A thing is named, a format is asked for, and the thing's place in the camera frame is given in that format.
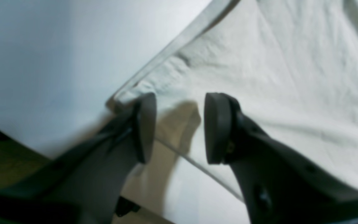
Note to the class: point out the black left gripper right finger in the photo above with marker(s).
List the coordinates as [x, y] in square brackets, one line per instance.
[278, 184]

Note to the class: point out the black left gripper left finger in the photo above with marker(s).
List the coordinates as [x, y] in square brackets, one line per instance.
[83, 185]

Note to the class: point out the grey t-shirt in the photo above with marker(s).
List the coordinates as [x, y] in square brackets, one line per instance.
[291, 64]

